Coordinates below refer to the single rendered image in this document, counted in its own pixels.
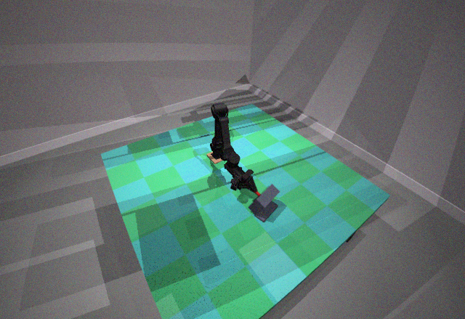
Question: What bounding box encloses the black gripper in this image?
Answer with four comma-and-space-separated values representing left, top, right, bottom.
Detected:
231, 167, 258, 193

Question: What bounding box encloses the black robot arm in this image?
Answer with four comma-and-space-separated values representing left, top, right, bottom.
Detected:
210, 103, 241, 191

